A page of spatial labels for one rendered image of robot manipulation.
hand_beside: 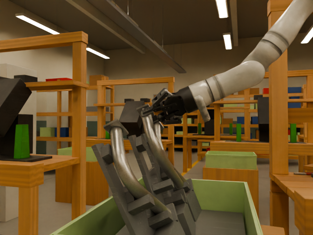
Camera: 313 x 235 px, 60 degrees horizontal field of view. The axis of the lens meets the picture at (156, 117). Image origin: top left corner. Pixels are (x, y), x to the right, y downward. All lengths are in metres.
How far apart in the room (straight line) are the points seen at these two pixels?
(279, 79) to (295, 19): 0.95
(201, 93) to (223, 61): 11.00
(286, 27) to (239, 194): 0.61
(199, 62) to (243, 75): 11.10
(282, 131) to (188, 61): 10.35
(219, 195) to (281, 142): 0.76
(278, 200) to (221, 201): 0.75
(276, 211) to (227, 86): 1.18
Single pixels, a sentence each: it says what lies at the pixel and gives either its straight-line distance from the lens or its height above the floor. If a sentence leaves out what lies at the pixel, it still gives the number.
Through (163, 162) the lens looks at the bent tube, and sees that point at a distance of 0.77.
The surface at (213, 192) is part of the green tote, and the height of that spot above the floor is 0.92.
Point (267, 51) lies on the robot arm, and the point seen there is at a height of 1.37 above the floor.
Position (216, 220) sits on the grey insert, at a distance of 1.02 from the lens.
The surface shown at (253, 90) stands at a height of 2.12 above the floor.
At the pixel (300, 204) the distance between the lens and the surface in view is 1.25.
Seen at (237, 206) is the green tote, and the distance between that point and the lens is 1.12.
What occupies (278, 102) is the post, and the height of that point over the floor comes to 1.30.
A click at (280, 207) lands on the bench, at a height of 0.69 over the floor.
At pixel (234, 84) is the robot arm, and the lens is 0.78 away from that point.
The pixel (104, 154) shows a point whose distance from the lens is 0.63.
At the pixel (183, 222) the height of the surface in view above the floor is 0.90.
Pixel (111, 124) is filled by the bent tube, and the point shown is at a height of 1.18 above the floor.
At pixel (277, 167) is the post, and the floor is 0.92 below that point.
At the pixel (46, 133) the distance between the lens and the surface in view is 7.01.
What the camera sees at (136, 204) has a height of 1.00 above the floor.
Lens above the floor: 1.18
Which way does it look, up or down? 1 degrees up
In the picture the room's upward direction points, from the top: straight up
